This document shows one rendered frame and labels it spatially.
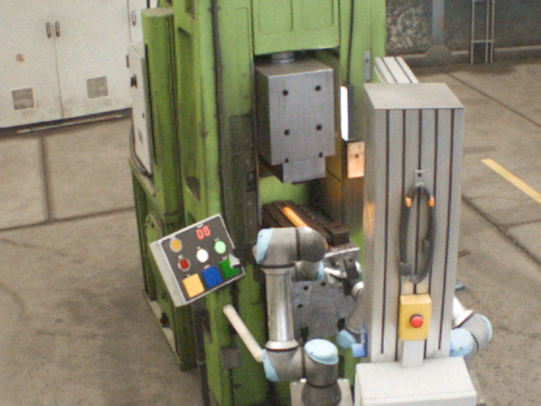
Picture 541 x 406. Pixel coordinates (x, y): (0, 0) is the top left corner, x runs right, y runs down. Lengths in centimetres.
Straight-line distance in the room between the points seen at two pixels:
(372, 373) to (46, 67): 674
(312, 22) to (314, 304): 130
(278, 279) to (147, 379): 193
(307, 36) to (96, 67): 532
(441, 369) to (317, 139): 148
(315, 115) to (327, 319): 100
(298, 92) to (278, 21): 33
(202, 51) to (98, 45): 527
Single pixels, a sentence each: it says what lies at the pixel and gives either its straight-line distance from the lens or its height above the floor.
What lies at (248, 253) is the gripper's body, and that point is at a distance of 344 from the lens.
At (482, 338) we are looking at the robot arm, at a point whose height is 100.
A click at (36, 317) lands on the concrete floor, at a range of 544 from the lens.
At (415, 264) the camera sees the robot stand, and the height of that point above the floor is 155.
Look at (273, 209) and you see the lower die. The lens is 415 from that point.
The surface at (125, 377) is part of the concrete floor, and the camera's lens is 474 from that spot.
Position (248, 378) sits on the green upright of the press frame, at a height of 19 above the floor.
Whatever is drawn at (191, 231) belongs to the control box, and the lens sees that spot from 353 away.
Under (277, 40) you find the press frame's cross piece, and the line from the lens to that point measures 366.
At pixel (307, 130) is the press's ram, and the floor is 150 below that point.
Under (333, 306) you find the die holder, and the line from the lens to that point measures 402.
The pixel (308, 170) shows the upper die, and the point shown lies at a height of 131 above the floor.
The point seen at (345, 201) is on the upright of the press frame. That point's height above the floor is 106.
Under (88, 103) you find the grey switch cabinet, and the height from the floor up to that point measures 22.
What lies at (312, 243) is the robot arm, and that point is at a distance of 290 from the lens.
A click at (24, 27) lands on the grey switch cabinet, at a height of 114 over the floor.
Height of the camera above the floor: 271
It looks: 26 degrees down
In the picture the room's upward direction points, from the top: 2 degrees counter-clockwise
